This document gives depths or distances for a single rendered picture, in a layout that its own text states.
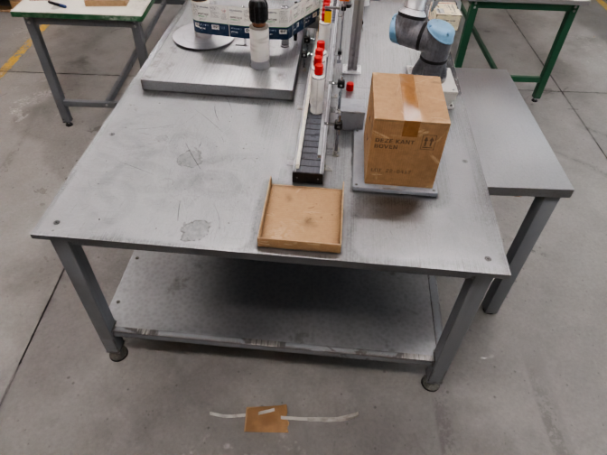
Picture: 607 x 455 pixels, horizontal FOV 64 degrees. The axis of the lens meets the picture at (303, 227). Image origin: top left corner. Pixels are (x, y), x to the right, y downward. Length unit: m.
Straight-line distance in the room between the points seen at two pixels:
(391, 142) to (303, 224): 0.39
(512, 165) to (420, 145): 0.49
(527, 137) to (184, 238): 1.42
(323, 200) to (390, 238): 0.27
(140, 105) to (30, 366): 1.23
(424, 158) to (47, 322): 1.85
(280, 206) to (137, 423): 1.09
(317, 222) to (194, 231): 0.40
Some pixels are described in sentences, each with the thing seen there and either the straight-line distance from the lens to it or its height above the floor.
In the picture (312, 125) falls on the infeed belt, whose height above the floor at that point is 0.88.
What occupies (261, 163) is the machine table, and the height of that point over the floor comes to 0.83.
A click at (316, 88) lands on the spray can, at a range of 1.95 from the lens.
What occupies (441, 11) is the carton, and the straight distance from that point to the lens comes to 2.69.
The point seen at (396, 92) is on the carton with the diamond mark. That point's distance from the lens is 1.73.
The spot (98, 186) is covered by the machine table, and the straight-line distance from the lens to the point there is 1.85.
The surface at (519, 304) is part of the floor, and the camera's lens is 2.67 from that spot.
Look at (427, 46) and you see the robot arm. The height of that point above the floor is 1.08.
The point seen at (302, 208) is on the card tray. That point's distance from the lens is 1.64.
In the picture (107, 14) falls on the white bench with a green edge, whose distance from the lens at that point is 3.22.
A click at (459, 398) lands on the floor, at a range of 2.28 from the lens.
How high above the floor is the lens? 1.96
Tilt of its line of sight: 46 degrees down
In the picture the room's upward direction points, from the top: 2 degrees clockwise
